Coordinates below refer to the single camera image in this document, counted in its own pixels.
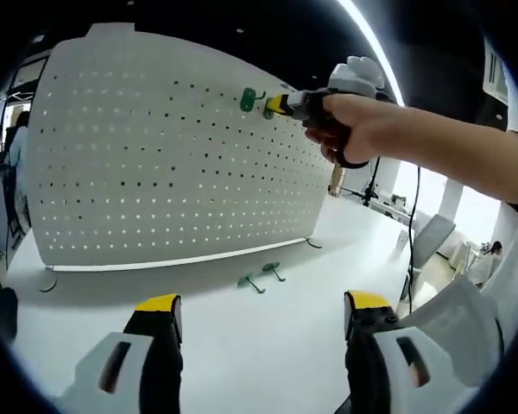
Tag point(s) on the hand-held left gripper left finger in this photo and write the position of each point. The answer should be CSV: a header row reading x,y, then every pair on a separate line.
x,y
159,366

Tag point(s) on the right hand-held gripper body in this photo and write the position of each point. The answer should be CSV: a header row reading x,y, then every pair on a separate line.
x,y
354,77

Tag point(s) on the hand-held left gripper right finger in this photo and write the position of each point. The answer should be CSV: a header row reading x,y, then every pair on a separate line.
x,y
362,366

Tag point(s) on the green hook assembly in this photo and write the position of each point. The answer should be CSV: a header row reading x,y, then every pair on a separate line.
x,y
267,113
252,282
271,268
247,100

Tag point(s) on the white perforated mounting plate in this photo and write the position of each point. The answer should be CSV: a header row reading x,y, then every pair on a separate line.
x,y
155,172

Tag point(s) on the dark plate stand foot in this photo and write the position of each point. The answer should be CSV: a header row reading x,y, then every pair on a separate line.
x,y
315,243
48,285

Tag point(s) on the person's right hand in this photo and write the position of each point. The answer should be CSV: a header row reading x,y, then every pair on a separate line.
x,y
367,121

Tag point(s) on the long ceiling light strip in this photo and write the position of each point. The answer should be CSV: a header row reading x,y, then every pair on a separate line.
x,y
375,47

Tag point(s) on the white mesh office chair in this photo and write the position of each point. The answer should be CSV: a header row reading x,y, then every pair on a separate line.
x,y
453,332

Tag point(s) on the black tripod stand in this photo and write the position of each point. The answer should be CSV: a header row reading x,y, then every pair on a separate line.
x,y
371,185

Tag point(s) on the ceiling air conditioner vent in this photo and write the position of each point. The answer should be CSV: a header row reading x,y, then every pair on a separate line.
x,y
496,71

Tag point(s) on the black round base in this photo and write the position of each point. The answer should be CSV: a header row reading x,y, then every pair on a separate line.
x,y
5,315

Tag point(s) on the white square pillar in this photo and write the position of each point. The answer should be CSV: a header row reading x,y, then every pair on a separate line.
x,y
112,32

